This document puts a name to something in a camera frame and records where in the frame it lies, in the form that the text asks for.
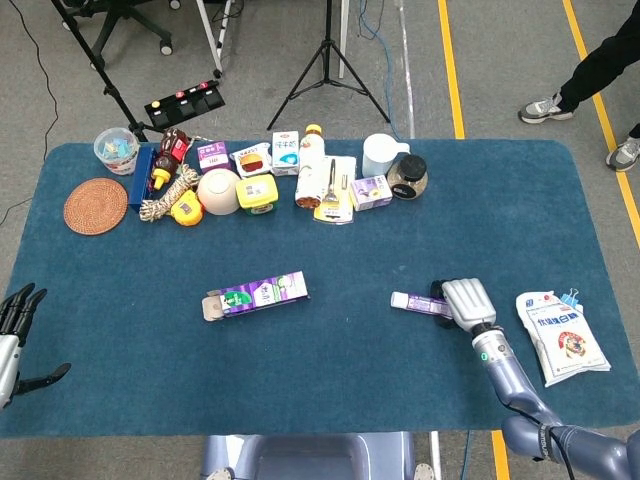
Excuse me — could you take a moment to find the light blue plastic mug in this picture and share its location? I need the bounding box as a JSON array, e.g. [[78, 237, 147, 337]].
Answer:
[[361, 133, 411, 179]]

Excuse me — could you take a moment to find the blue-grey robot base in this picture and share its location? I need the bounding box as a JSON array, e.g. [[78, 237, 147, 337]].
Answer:
[[199, 432, 444, 480]]

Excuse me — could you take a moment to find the blue carpet table mat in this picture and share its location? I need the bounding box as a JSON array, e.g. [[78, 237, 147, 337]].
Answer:
[[0, 139, 624, 440]]

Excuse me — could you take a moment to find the white slanted frame leg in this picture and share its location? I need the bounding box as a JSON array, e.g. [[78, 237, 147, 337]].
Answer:
[[194, 0, 234, 80]]

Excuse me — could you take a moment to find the white milk tea bottle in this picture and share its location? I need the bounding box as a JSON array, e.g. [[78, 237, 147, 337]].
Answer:
[[294, 123, 326, 209]]

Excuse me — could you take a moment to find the black trouser leg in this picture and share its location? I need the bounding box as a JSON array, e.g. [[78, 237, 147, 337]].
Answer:
[[558, 0, 640, 114]]

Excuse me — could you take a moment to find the purple white drink carton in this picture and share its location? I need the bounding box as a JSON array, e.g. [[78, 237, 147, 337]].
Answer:
[[349, 174, 394, 212]]

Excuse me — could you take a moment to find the burger print snack packet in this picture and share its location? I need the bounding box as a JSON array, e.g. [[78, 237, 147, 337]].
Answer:
[[230, 142, 274, 179]]

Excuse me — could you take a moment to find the black foot pedal board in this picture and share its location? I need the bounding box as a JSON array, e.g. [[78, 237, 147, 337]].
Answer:
[[144, 79, 227, 129]]

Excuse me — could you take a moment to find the white upright post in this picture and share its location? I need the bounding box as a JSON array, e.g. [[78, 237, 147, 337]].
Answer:
[[338, 0, 351, 80]]

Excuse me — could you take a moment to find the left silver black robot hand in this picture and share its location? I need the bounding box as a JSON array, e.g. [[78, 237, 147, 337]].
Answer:
[[0, 282, 72, 409]]

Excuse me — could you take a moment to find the blue floor cable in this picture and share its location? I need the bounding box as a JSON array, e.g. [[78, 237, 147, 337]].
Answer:
[[358, 0, 401, 141]]

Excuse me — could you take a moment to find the black tripod stand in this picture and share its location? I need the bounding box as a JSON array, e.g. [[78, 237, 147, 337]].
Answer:
[[266, 0, 392, 132]]

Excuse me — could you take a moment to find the small purple white carton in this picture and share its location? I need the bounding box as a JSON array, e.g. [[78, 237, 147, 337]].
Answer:
[[197, 141, 235, 175]]

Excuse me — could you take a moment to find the white blue milk carton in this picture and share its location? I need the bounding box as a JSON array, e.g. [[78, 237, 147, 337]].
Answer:
[[271, 130, 301, 177]]

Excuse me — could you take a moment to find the braided beige rope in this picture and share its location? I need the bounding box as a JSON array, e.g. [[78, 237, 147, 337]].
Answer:
[[138, 164, 201, 223]]

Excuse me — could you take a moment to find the yellow tape measure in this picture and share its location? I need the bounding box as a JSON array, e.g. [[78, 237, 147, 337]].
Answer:
[[170, 189, 205, 228]]

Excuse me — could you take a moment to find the black office chair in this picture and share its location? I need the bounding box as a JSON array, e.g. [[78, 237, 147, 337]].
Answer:
[[59, 0, 175, 71]]

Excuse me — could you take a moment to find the white sugar bag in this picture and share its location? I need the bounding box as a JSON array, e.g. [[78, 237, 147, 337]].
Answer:
[[515, 290, 612, 389]]

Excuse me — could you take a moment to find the round woven rattan coaster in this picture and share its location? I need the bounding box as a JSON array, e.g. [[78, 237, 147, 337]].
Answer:
[[63, 177, 130, 236]]

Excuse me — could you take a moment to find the razor on yellow card pack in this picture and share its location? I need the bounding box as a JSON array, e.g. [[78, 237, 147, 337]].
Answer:
[[313, 155, 358, 226]]

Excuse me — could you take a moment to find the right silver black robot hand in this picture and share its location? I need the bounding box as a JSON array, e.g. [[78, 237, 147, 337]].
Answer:
[[430, 277, 499, 334]]

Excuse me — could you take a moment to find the clear plastic tub of clips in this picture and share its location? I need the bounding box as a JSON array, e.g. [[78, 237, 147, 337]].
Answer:
[[93, 127, 140, 176]]

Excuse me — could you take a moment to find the blue binder clip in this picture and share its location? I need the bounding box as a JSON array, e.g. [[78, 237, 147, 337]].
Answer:
[[559, 287, 586, 316]]

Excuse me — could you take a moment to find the glass jar black lid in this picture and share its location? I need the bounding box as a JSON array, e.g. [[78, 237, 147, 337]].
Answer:
[[386, 154, 429, 201]]

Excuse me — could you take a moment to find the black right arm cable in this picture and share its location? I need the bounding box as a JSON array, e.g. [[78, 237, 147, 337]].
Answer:
[[543, 423, 577, 480]]

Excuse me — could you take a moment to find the green container yellow lid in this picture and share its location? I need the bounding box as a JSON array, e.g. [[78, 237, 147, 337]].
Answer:
[[235, 173, 279, 216]]

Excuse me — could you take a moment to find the beige upturned bowl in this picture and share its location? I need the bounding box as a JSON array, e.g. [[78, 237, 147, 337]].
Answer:
[[196, 168, 243, 217]]

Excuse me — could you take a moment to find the dark blue rectangular box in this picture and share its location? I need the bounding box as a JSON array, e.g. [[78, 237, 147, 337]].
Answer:
[[128, 145, 159, 214]]

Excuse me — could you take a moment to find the brown sauce bottle yellow cap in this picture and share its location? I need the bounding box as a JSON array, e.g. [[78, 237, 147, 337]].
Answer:
[[151, 127, 194, 191]]

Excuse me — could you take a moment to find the black slanted light stand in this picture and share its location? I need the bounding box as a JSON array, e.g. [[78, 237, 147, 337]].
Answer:
[[49, 0, 151, 144]]

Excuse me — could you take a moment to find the purple white toothpaste tube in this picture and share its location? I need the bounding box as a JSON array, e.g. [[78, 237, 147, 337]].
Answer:
[[390, 291, 454, 320]]

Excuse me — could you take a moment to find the purple toothpaste box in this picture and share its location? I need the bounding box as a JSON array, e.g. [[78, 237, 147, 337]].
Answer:
[[201, 270, 310, 324]]

